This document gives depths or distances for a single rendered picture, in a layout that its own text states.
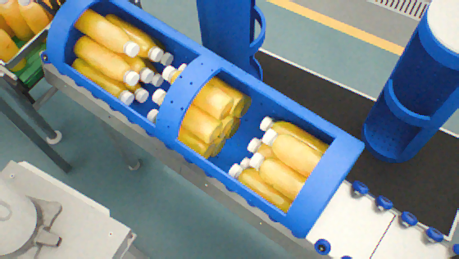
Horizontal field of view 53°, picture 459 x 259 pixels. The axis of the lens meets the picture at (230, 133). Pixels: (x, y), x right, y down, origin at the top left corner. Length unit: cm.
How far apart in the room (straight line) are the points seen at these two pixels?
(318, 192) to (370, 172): 123
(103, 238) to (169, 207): 114
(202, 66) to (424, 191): 143
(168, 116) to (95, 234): 34
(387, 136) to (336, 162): 130
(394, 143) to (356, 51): 67
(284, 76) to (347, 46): 51
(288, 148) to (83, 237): 55
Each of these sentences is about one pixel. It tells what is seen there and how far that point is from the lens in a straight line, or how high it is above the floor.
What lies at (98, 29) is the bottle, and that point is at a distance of 134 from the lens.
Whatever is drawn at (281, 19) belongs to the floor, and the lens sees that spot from 283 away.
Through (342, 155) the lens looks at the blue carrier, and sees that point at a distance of 107.
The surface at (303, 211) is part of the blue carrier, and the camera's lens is 107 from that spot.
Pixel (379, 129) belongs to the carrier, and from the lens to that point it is 235.
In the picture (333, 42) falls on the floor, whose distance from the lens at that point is 277.
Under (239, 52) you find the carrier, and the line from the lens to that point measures 194.
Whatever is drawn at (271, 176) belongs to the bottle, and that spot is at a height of 114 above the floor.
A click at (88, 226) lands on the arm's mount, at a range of 122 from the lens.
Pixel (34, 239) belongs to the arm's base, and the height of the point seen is 112.
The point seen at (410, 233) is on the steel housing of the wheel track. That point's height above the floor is 93.
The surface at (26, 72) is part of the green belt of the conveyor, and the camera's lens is 171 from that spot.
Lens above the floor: 220
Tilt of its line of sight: 65 degrees down
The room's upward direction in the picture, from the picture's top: 4 degrees counter-clockwise
